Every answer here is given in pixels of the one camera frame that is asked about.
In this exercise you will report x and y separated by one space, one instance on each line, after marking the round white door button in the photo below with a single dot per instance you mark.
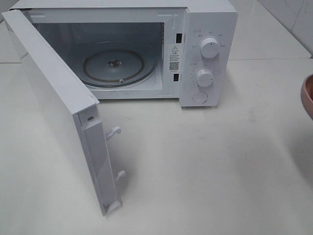
200 97

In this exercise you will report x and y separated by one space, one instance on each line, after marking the white dial knob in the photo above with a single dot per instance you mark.
209 47
204 78

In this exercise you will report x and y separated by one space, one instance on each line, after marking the white microwave door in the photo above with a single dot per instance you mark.
69 109

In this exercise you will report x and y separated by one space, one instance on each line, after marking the pink plate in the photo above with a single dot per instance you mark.
307 95

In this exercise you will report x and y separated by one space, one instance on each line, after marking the glass microwave turntable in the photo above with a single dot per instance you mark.
117 68

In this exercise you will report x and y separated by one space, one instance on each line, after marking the white warning label sticker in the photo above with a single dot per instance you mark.
174 53

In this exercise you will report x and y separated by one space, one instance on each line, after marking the white microwave oven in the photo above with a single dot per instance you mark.
78 29

